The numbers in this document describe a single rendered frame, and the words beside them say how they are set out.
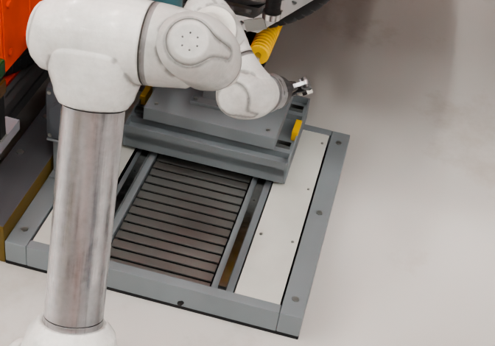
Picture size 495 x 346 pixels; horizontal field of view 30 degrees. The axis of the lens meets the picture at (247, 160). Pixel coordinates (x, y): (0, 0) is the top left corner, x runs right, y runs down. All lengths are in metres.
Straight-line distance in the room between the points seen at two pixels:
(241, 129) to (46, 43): 1.31
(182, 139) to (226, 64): 1.32
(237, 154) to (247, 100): 0.81
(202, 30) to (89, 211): 0.35
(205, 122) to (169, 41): 1.35
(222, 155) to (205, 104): 0.16
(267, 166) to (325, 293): 0.42
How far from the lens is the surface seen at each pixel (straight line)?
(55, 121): 2.51
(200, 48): 1.34
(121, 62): 1.40
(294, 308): 2.37
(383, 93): 3.37
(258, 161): 2.68
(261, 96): 1.92
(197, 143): 2.70
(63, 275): 1.53
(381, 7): 3.93
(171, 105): 2.74
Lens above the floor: 1.80
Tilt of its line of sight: 38 degrees down
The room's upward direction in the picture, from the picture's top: 9 degrees clockwise
